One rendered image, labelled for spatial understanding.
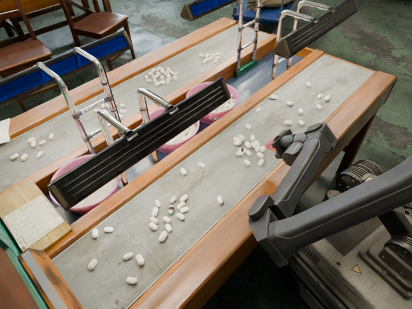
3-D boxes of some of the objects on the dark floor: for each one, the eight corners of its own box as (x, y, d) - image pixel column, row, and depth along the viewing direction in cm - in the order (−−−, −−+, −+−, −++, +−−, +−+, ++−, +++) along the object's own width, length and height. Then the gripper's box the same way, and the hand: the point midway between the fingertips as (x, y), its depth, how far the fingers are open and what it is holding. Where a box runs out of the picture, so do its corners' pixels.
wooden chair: (113, 78, 306) (84, -20, 241) (81, 69, 320) (46, -26, 254) (138, 57, 333) (118, -36, 267) (107, 51, 347) (81, -40, 281)
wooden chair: (24, 117, 266) (-40, 12, 200) (11, 95, 290) (-50, -4, 224) (72, 97, 285) (27, -4, 219) (56, 79, 308) (11, -18, 242)
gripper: (294, 159, 98) (261, 160, 111) (310, 143, 103) (276, 146, 116) (286, 141, 96) (253, 145, 109) (302, 125, 101) (269, 131, 114)
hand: (267, 146), depth 112 cm, fingers closed
